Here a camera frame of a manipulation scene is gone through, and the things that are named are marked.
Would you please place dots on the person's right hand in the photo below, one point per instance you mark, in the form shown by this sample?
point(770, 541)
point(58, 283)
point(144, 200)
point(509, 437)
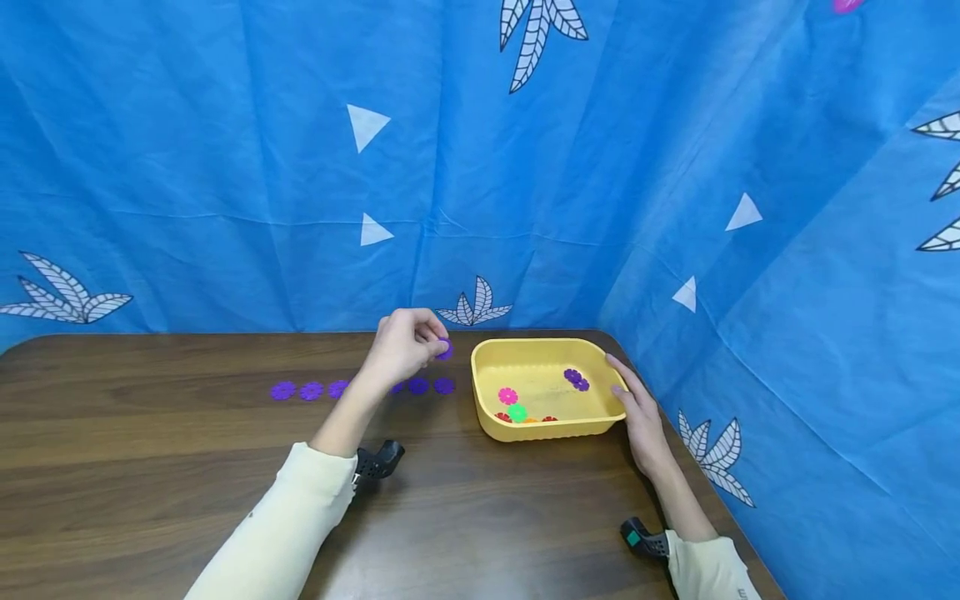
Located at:
point(646, 427)

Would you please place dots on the person's left hand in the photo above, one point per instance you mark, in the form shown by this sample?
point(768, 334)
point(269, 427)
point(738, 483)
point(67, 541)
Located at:
point(395, 348)

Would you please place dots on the person's left thumb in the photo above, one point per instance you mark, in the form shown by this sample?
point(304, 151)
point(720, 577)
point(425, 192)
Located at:
point(432, 350)

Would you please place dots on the person's right thumb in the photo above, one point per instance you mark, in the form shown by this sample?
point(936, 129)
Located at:
point(624, 395)

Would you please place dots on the person's left fingers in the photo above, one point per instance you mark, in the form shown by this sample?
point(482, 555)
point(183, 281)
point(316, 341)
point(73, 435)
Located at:
point(430, 322)

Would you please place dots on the person's right index finger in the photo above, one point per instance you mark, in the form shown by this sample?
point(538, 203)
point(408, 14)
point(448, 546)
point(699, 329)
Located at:
point(628, 375)

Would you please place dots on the yellow plastic basket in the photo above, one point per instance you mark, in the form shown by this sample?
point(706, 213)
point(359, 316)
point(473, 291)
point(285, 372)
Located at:
point(551, 430)

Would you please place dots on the person's left forearm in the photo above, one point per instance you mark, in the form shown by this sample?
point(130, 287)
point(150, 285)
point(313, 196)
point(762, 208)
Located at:
point(292, 512)

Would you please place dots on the person's right forearm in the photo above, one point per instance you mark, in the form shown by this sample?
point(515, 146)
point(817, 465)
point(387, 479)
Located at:
point(694, 537)

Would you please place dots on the pink flower disc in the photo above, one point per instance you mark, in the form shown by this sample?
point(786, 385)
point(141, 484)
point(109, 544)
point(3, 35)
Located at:
point(508, 396)

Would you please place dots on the green flower disc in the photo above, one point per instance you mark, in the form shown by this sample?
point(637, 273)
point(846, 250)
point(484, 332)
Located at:
point(517, 412)

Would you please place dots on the black wrist band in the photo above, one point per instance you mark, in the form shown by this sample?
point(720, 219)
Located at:
point(647, 540)
point(381, 460)

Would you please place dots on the row of purple flowers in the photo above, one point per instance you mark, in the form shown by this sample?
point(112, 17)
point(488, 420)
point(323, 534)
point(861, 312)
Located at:
point(283, 390)

